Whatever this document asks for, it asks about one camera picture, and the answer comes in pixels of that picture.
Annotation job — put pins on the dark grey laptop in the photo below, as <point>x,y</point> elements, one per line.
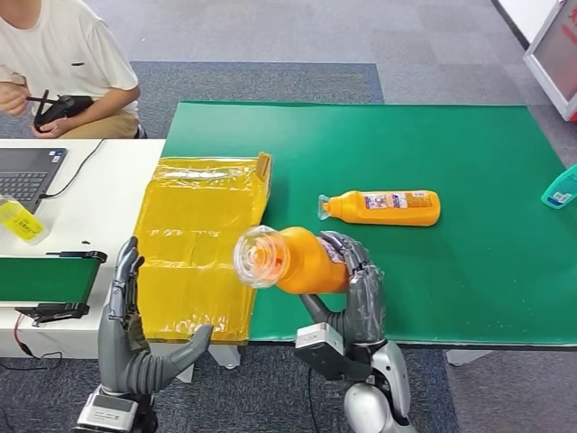
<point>23,173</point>

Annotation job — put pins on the person's left hand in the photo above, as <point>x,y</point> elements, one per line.
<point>52,129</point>

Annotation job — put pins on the clear bottle with yellow label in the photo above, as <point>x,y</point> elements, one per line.
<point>23,226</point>

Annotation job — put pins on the white table foot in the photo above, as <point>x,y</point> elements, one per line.
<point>464,357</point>

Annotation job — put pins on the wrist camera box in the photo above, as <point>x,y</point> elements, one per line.
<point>320,352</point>
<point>105,412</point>

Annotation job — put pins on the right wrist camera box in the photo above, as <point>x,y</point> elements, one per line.
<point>320,352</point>

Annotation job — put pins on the teal plastic bottle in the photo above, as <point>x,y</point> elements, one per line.
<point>563,189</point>

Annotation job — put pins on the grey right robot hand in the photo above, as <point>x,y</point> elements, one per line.
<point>367,305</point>

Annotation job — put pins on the yellow plastic-wrapped cardboard sheet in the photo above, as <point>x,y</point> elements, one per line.
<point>194,239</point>

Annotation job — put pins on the person's right hand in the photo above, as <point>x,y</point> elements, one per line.
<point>13,100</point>

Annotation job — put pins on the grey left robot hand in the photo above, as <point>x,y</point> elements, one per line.
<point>121,352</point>

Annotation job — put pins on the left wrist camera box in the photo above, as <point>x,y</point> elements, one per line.
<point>105,412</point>

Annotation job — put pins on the white table leg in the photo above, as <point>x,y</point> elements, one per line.
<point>225,357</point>

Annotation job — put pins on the person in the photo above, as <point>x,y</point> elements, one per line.
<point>59,42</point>

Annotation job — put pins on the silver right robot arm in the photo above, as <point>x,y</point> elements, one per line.
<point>392,376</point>

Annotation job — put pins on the orange bottle with clear cap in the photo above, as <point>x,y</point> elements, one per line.
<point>306,263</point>
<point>351,209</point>

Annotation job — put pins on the white and red sign frame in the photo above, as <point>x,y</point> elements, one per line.
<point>559,54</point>

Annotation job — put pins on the green table mat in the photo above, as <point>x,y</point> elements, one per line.
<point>360,143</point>

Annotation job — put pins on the black remote controller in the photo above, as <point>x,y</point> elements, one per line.
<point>67,107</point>

